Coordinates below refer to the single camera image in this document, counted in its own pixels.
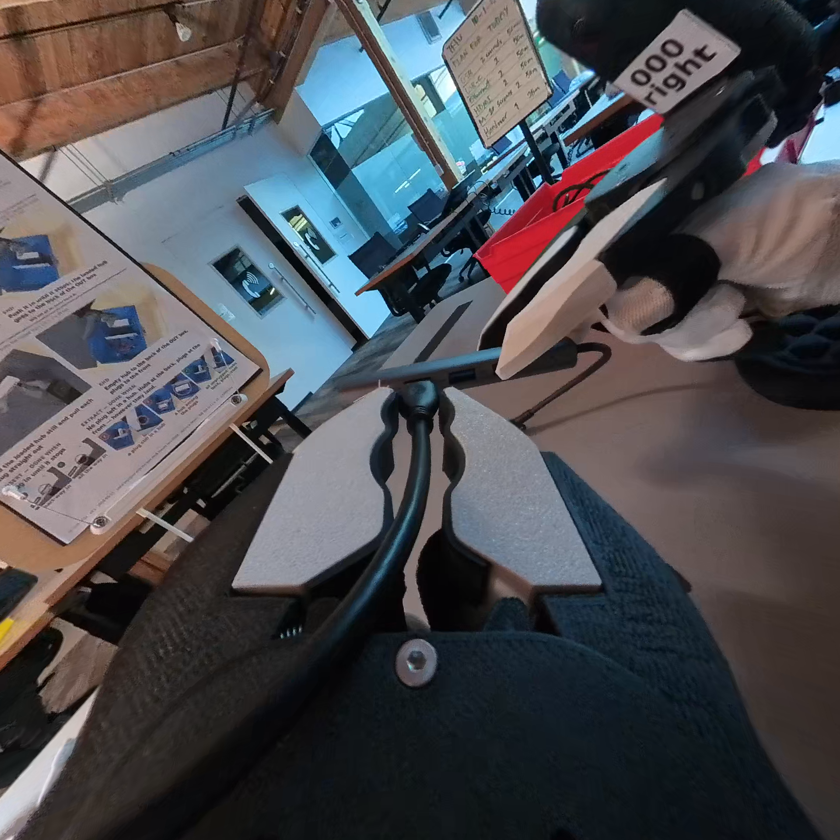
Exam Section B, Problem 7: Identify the instruction poster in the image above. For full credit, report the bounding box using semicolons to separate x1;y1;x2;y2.
0;151;261;546

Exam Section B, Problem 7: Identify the wooden work table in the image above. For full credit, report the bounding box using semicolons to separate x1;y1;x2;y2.
354;144;529;317

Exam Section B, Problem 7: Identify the plywood poster board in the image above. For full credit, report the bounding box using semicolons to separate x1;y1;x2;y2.
0;262;272;573

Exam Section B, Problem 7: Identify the red plastic bin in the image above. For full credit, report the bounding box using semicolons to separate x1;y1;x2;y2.
472;112;665;294

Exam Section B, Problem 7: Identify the handwritten whiteboard sign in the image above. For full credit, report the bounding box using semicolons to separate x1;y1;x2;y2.
441;0;557;186

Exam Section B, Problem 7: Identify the looped black cable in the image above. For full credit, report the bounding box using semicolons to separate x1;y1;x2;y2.
553;172;613;212

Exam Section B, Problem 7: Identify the dark seat cushion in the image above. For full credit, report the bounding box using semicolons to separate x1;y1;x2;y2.
735;311;840;412

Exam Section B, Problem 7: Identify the black office chair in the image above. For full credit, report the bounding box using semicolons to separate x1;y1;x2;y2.
386;262;455;320

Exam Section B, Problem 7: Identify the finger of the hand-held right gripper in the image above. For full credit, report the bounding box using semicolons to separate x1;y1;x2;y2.
494;177;669;382
478;223;585;353

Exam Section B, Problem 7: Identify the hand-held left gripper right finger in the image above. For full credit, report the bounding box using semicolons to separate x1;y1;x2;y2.
440;386;605;597

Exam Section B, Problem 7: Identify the gray slim usb hub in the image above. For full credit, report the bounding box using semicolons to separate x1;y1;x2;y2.
338;338;614;431

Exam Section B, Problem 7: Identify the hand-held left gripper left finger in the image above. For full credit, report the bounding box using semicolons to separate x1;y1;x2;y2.
231;388;401;597

